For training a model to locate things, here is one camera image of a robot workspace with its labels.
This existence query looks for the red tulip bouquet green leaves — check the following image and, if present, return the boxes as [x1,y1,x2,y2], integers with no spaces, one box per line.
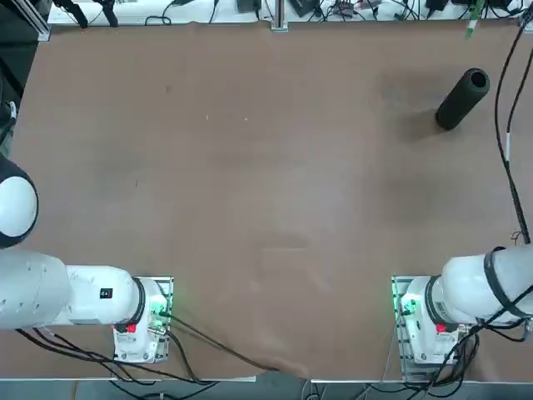
[464,0,486,42]

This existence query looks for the black cylindrical vase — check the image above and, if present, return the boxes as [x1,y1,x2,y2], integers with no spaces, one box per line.
[435,67,491,133]

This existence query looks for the black tripod leg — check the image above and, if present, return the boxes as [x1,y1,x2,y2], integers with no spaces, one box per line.
[97,0,120,28]
[53,0,91,29]

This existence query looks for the black cable from left base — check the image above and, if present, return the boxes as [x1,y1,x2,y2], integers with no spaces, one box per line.
[168,314,281,372]

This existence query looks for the aluminium post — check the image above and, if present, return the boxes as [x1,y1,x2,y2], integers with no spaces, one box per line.
[270,0,289,33]

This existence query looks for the black cable wrapped round arm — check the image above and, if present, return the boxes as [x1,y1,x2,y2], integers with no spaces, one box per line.
[470,246,533,334]

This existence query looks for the black cable under left arm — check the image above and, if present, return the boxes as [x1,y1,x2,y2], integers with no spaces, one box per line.
[15,327,203,383]

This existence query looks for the aluminium profile rail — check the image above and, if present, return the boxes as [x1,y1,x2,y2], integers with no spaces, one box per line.
[12,0,52,42]

